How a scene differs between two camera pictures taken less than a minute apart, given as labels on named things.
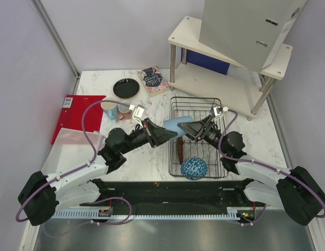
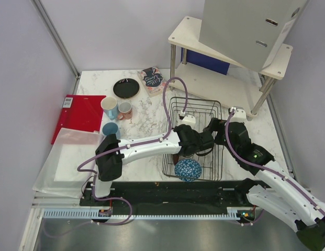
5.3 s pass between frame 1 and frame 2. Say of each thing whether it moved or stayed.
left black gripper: moved
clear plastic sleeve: stayed
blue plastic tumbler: moved
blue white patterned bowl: moved
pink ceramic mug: stayed
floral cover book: stayed
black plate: stayed
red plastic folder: stayed
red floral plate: moved
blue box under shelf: stayed
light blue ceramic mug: stayed
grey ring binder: stayed
